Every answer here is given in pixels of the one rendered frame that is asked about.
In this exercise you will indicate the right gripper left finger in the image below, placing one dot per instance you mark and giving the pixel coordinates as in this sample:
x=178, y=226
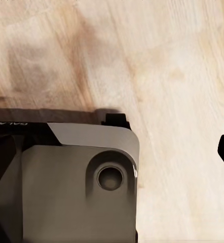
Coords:
x=8, y=151

